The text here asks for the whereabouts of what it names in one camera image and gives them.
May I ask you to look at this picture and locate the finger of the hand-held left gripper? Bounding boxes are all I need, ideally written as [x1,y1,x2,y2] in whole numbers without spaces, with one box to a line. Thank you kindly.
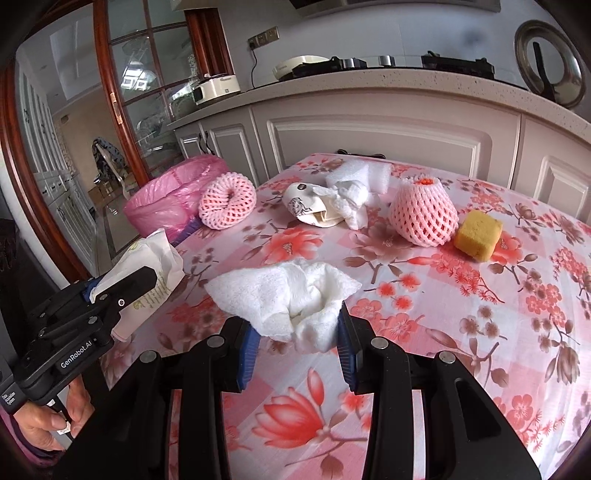
[28,277,101,339]
[90,265,158,337]

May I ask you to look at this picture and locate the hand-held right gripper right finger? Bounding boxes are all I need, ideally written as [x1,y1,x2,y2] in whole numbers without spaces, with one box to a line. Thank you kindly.
[337,305,542,480]

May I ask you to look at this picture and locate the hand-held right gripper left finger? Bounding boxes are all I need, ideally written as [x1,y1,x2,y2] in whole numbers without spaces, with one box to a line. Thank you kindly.
[53,318,258,480]

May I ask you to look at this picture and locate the white paper packet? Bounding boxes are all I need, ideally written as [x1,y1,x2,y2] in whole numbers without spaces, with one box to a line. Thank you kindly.
[95,229,184,342]

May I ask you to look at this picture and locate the white paper towel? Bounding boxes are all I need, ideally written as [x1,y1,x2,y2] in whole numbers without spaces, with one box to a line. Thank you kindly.
[204,259,362,354]

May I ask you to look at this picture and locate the trash bin with pink bag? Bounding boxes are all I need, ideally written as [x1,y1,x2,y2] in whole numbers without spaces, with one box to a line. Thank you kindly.
[123,154,227,245]

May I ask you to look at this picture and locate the pink foam fruit net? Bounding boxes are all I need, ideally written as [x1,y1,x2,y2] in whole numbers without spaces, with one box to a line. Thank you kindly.
[389,176,459,247]
[198,172,257,230]

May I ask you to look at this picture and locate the person's left hand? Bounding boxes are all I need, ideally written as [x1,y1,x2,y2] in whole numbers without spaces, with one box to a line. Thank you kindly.
[13,376,96,452]

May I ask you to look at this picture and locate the pink floral tablecloth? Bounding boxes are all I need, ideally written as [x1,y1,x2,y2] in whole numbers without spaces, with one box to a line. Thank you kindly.
[99,152,591,480]

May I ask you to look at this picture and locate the white hallway cabinets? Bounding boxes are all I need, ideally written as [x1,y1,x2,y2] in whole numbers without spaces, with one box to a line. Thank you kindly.
[16,60,98,259]

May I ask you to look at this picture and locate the printed white paper cup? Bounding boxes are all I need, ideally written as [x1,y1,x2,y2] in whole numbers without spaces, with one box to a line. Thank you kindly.
[283,182,352,228]

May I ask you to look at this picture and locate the yellow sponge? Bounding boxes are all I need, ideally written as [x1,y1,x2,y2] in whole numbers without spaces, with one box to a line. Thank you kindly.
[453,210,504,261]

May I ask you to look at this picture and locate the white foam block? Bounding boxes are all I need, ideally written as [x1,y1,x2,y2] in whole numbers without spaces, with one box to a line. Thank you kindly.
[325,159,393,192]

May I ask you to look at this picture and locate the glass sliding door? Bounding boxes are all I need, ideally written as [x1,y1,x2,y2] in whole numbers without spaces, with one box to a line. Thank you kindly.
[95,0,236,185]

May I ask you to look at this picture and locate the white rice cooker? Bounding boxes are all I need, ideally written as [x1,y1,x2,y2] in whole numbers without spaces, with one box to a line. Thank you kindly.
[191,74,242,106]

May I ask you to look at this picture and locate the white lower cabinets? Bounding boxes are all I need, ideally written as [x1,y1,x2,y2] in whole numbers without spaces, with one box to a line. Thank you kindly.
[168,99,591,227]

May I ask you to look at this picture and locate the cream electric pan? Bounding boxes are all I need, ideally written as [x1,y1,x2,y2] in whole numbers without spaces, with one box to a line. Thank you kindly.
[271,55,331,80]

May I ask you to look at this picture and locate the black gas stove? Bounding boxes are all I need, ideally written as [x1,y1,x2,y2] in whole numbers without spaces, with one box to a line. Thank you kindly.
[291,51,529,86]

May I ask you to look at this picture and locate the black lid stand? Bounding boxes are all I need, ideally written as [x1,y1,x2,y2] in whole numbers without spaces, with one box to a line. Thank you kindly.
[532,42,557,101]

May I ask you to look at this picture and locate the steel pot lid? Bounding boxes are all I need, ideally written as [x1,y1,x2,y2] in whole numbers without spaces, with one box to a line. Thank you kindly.
[515,21,586,109]

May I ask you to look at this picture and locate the wooden door frame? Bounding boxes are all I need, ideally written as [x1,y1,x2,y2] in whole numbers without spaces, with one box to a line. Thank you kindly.
[0,0,236,278]

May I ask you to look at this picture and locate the wide wall socket panel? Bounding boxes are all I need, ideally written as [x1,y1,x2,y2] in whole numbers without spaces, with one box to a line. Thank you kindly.
[248,27,281,49]

